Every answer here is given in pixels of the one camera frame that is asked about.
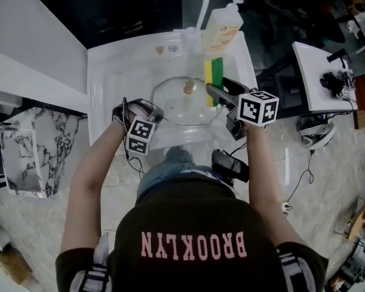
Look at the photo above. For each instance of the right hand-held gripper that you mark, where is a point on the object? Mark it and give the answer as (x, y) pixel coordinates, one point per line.
(257, 109)

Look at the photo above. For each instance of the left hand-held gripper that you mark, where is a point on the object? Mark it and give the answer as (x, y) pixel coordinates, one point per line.
(140, 135)

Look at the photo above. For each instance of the glass pot lid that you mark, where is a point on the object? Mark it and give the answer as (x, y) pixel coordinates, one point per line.
(176, 108)

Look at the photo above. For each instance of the yellow green sponge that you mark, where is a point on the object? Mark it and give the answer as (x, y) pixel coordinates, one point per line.
(214, 71)

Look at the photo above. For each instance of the person's left forearm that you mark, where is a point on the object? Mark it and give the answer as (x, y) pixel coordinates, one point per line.
(94, 163)

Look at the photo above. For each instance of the person's right forearm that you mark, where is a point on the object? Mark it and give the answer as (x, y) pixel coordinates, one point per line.
(261, 175)

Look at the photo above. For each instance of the black metal stand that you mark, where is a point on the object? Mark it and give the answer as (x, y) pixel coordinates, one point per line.
(276, 81)

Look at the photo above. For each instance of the white washboard sink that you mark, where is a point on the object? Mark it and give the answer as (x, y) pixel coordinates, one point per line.
(121, 81)

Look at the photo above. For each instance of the person's blue jeans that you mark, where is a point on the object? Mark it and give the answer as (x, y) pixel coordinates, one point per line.
(176, 166)

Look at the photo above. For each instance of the gold shield sticker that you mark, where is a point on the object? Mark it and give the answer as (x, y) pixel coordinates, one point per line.
(159, 50)

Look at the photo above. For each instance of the purple shield sticker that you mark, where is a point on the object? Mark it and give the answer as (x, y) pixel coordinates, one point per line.
(173, 49)

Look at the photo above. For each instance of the pale yellow pump bottle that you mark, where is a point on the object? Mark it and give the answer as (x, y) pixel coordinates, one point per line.
(222, 26)

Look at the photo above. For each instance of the black battery pack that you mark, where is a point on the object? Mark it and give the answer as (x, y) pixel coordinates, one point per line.
(228, 166)

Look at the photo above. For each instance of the white side table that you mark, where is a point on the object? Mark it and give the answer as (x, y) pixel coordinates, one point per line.
(310, 81)

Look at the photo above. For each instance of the white faucet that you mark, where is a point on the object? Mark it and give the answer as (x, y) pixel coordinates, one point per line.
(204, 5)

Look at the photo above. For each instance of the person's dark t-shirt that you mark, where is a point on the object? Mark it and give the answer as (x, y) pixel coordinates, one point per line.
(185, 217)

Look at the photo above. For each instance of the black faucet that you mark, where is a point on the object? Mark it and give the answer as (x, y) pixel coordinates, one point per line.
(337, 56)

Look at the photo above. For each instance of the marble pattern cabinet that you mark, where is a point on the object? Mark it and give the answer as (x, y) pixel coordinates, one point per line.
(33, 138)

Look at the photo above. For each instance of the white partition panel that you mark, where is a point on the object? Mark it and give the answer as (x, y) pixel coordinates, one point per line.
(33, 41)

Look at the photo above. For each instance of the wooden board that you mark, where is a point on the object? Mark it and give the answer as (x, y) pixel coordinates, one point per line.
(360, 219)

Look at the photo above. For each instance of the cardboard box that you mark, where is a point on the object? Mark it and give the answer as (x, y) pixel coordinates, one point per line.
(10, 265)

